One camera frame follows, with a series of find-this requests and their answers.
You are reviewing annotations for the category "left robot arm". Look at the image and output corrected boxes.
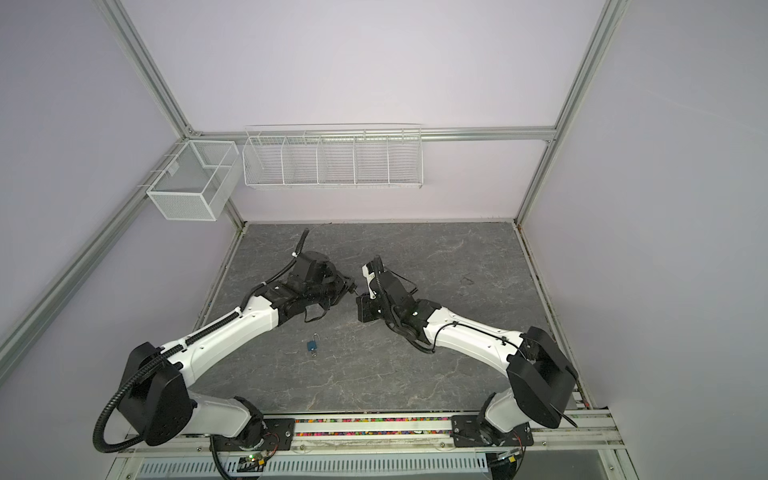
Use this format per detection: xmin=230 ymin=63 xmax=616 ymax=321
xmin=92 ymin=240 xmax=355 ymax=453

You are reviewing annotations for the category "white wire shelf basket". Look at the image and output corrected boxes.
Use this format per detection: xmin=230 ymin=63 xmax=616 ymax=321
xmin=241 ymin=123 xmax=424 ymax=188

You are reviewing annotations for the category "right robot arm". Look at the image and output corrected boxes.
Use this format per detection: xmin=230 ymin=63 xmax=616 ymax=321
xmin=357 ymin=256 xmax=578 ymax=447

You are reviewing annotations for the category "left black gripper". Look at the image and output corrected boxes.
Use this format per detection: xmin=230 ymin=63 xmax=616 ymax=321
xmin=306 ymin=266 xmax=355 ymax=310

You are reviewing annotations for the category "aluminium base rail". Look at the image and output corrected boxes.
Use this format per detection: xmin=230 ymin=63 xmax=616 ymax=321
xmin=119 ymin=411 xmax=625 ymax=460

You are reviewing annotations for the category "white mesh box basket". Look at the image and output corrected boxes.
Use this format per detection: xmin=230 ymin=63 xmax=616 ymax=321
xmin=147 ymin=140 xmax=242 ymax=221

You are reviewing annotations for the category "white vented cable duct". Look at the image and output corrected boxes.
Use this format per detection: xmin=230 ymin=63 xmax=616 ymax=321
xmin=135 ymin=453 xmax=490 ymax=479

